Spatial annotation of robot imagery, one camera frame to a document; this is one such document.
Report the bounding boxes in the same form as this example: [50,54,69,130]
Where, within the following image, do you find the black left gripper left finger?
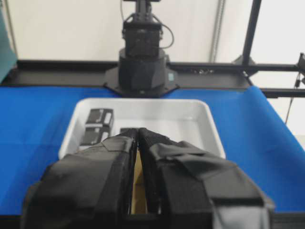
[20,128,138,229]

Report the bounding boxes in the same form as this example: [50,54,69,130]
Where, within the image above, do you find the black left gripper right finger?
[138,128,275,229]

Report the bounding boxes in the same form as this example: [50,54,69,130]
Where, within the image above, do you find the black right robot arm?
[104,0,179,98]

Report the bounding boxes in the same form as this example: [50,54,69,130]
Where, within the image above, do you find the brown cardboard box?
[131,151,147,214]

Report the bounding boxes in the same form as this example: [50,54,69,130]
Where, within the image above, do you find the black Dynamixel box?
[120,128,132,134]
[85,108,114,128]
[80,126,111,146]

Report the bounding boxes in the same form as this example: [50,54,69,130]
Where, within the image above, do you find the white plastic tray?
[58,98,226,159]

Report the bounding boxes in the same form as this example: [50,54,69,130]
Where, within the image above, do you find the blue table cloth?
[0,86,305,216]

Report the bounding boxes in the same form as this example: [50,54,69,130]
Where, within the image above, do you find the black aluminium frame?
[0,0,305,97]

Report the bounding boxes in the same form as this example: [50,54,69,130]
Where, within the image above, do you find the black cable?
[157,22,175,50]

